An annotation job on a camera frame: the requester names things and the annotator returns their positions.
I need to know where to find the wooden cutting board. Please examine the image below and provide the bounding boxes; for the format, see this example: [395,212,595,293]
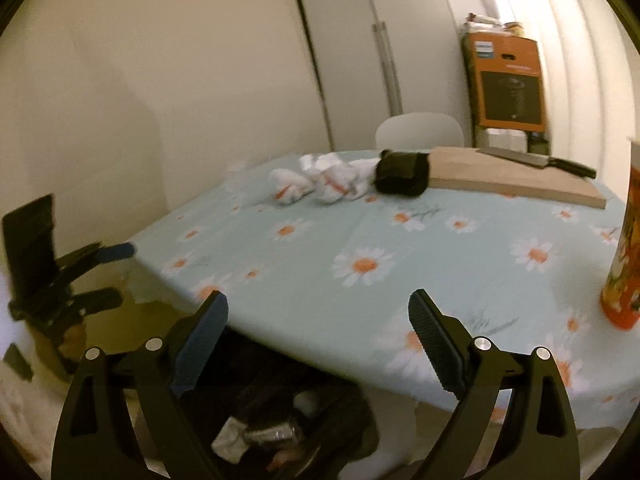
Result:
[428,146,608,210]

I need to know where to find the white radiator heater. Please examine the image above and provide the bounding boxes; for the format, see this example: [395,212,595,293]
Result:
[475,127,529,154]

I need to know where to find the white wardrobe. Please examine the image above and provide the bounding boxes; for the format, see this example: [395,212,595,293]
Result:
[287,0,476,152]

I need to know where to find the white orange tissue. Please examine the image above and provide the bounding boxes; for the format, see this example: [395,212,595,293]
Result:
[270,167,317,207]
[315,162,375,206]

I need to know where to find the daisy print tablecloth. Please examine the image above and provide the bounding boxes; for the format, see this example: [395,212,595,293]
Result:
[122,150,640,431]

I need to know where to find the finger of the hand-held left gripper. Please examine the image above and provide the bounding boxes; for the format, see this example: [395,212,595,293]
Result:
[75,288,123,318]
[55,242,136,281]

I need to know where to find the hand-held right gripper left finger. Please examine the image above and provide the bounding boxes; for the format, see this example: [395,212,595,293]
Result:
[50,290,229,480]

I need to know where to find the packets on cardboard box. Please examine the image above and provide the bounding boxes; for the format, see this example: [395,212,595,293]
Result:
[465,11,527,39]

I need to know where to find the crushed silver can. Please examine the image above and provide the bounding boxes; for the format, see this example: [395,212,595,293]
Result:
[244,421,304,447]

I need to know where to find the dark bag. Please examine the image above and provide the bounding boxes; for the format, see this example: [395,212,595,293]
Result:
[527,132,552,157]

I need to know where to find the orange cardboard appliance box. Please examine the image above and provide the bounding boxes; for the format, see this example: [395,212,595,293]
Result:
[461,32,547,134]

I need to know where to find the cleaver knife with black handle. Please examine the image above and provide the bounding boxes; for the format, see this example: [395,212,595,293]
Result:
[476,147,598,180]

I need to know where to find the crumpled white paper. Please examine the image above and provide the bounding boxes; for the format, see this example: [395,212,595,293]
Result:
[211,416,252,464]

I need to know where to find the bin with black liner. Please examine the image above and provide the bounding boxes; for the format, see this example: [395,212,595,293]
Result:
[170,325,382,480]

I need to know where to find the white chair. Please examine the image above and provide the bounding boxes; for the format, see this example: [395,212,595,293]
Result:
[375,113,465,151]

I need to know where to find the orange printed tall can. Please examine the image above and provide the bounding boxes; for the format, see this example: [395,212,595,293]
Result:
[600,136,640,331]

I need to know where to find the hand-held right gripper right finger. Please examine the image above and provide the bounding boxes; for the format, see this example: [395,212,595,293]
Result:
[408,289,581,480]

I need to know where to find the white curtain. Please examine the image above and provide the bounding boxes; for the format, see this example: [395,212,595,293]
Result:
[480,0,637,161]

